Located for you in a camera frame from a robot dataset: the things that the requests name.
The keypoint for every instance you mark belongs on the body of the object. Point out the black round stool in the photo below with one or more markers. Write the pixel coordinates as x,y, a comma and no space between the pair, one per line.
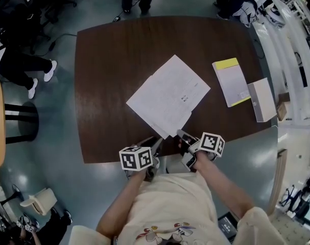
22,121

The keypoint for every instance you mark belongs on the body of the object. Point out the person's right forearm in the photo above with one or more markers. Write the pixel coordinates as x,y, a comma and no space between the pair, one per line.
218,182

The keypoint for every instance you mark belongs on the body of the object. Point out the white cardboard box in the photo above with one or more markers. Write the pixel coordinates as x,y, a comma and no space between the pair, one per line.
263,99

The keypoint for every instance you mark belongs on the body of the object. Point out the white shelving unit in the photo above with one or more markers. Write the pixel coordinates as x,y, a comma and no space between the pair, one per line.
292,50

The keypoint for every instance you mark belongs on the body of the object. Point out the black and blue stand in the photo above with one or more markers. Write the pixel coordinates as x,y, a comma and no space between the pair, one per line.
295,198

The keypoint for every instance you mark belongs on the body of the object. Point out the wooden board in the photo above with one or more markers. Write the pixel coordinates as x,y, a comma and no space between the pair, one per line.
278,180

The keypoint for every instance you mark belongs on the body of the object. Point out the white paper book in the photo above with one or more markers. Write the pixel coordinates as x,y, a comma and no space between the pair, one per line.
170,93

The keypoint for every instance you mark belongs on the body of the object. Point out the person's cream printed shirt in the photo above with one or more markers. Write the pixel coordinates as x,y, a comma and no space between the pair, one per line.
170,208

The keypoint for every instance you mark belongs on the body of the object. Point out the black office chair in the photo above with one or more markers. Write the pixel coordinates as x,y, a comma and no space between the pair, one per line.
29,9

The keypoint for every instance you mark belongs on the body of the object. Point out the black flat device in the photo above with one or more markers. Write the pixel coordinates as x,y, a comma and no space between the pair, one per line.
228,227

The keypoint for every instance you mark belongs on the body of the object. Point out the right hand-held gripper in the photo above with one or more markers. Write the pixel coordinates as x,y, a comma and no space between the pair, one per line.
211,144

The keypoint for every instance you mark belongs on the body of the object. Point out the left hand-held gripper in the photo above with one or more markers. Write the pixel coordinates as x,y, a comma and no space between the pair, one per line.
135,159

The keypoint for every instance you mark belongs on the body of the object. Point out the closed yellow and white book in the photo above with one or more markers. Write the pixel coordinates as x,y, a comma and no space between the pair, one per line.
232,85

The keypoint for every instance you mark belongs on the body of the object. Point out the person's left forearm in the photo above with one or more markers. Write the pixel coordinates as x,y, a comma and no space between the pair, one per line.
124,203

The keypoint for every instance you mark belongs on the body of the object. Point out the brown cardboard box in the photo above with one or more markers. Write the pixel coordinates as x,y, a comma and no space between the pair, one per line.
283,107

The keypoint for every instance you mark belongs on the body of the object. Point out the beige plastic chair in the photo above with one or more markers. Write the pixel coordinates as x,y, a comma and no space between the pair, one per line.
41,200

